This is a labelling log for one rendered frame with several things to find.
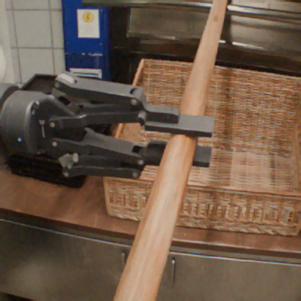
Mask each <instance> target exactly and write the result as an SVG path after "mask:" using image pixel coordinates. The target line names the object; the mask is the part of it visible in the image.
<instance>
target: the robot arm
mask: <svg viewBox="0 0 301 301"><path fill-rule="evenodd" d="M6 64H7V63H6V60H5V56H4V52H3V51H2V47H1V45H0V157H4V158H7V157H9V156H11V155H13V153H14V152H18V153H24V154H42V153H44V154H47V155H49V156H51V157H52V158H58V159H59V160H60V164H61V165H62V166H63V170H62V175H63V176H64V177H65V178H70V177H72V176H77V175H91V176H103V177H116V178H130V179H139V178H140V177H141V172H142V171H143V168H144V167H145V166H147V165H155V166H160V164H161V158H162V155H163V153H164V150H165V147H166V145H167V142H168V141H161V140H150V142H148V143H147V145H146V146H145V145H142V144H138V143H133V142H129V141H126V140H121V139H118V138H114V137H111V136H106V135H103V134H99V133H97V132H94V131H93V130H91V129H87V128H85V125H91V124H130V123H139V124H140V125H141V126H142V125H144V131H151V132H164V133H172V134H180V135H187V136H200V137H208V138H212V134H213V131H212V130H213V126H214V121H215V119H214V118H210V117H202V116H195V115H190V114H181V113H180V109H178V108H176V107H164V106H157V105H152V104H149V103H148V102H147V99H146V98H145V95H144V93H145V91H144V89H143V88H142V87H138V86H134V85H123V84H119V83H114V82H104V81H100V80H92V79H87V78H80V77H78V76H76V75H73V74H72V73H71V72H70V73H69V72H67V71H62V72H61V73H60V75H59V76H58V77H57V78H56V79H55V81H54V82H53V90H51V91H48V92H46V93H43V92H37V91H35V92H31V91H25V90H24V91H22V90H21V89H20V87H19V86H18V84H14V83H3V82H4V80H5V76H6ZM65 96H73V97H77V98H84V99H87V100H94V101H95V100H98V101H102V102H106V103H108V104H91V103H74V102H72V101H70V100H69V99H68V98H67V97H65ZM144 123H145V124H144ZM71 151H73V152H76V153H79V154H85V153H90V154H96V155H99V156H96V155H82V156H78V155H77V154H68V153H70V152H71ZM211 158H212V147H203V146H196V147H195V154H194V160H193V164H192V165H193V166H197V167H203V168H209V166H210V162H211Z"/></svg>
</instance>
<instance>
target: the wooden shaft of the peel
mask: <svg viewBox="0 0 301 301"><path fill-rule="evenodd" d="M226 6H227V0H214V2H213V4H212V8H211V10H210V14H209V17H208V19H207V23H206V25H205V30H204V32H203V35H202V39H201V41H200V45H199V48H198V51H197V55H196V57H195V59H194V62H193V67H192V69H191V71H190V74H189V79H188V81H187V85H186V87H185V89H184V94H183V98H182V100H181V102H180V106H179V109H180V113H181V114H190V115H195V116H202V117H203V114H204V111H205V106H206V100H207V97H208V94H209V86H210V82H211V80H212V72H213V69H214V63H215V60H216V53H217V49H218V44H219V37H220V34H221V29H222V26H223V19H224V14H225V12H226ZM197 141H198V136H187V135H180V134H172V133H170V136H169V140H168V142H167V145H166V147H165V150H164V153H163V155H162V158H161V164H160V167H159V169H158V173H157V175H156V178H155V181H154V185H153V187H152V189H151V192H150V196H149V198H148V200H147V204H146V207H145V209H144V214H143V217H142V219H141V222H140V225H139V228H138V230H137V232H136V237H135V240H134V242H133V244H132V247H131V249H130V253H129V257H128V259H127V261H126V265H125V269H124V270H123V273H122V277H121V280H120V282H119V284H118V289H117V291H116V293H115V294H116V295H115V297H114V300H113V301H155V298H156V295H157V293H158V288H159V285H160V283H161V278H162V272H163V270H164V267H165V262H166V260H167V257H168V254H169V249H170V245H171V243H172V238H173V235H174V232H175V229H176V224H177V220H178V217H179V213H180V209H181V205H182V203H183V197H184V195H185V191H186V187H187V182H188V179H189V175H190V170H191V166H192V164H193V160H194V154H195V147H196V145H197Z"/></svg>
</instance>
